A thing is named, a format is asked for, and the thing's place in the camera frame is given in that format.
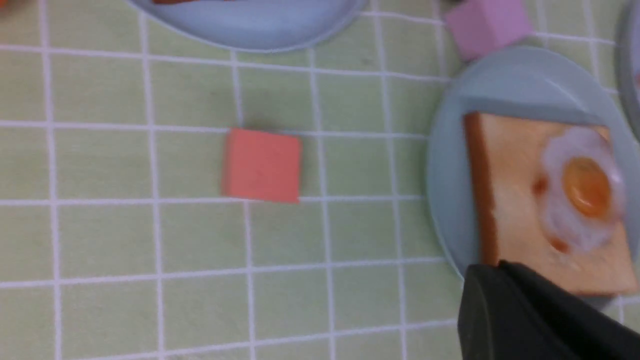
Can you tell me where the salmon cube block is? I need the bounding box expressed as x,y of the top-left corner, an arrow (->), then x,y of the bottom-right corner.
221,127 -> 303,204

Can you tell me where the teal empty plate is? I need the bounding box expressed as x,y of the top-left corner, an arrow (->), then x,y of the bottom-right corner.
426,46 -> 639,276

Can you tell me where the pink-lilac cube block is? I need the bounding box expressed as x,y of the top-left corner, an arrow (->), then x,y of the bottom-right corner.
444,0 -> 534,62

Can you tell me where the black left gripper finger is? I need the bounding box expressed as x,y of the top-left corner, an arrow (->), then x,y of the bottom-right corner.
457,260 -> 640,360

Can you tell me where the toast slice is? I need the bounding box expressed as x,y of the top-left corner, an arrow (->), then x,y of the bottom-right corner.
463,111 -> 639,296

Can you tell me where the fried egg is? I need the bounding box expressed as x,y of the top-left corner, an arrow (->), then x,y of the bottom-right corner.
537,126 -> 626,253

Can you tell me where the light blue bread plate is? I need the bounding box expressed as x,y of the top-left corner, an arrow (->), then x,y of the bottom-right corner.
129,0 -> 368,54

